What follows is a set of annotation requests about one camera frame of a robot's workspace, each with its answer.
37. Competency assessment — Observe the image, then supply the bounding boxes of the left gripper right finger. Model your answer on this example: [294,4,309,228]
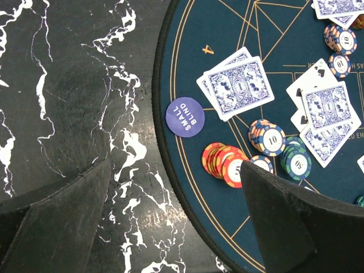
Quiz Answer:
[241,162,363,272]

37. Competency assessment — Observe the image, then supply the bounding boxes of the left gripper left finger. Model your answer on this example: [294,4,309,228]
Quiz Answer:
[1,159,111,272]

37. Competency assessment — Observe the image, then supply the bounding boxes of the blue white chip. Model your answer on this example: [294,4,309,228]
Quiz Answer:
[250,155,274,173]
[328,53,351,78]

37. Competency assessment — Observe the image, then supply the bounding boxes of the blue community card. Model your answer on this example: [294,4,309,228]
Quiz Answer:
[301,81,357,133]
[300,123,354,168]

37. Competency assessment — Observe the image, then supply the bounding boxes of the blue white chips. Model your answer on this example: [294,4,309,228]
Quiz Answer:
[248,119,286,157]
[323,24,358,55]

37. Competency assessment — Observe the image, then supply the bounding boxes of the red yellow chips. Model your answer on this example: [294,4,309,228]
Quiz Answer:
[351,14,364,29]
[201,142,250,188]

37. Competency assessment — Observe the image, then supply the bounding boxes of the dealt blue playing card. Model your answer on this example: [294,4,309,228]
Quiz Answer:
[204,56,275,122]

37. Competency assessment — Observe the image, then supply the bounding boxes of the face up spade card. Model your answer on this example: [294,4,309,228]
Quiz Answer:
[286,59,337,132]

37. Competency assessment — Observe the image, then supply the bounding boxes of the purple small blind button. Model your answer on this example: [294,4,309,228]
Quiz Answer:
[166,97,205,138]

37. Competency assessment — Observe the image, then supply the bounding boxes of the green poker chip stack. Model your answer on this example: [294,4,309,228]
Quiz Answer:
[355,195,364,207]

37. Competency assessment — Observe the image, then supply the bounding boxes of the round blue poker mat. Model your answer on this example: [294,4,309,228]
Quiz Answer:
[152,0,364,273]

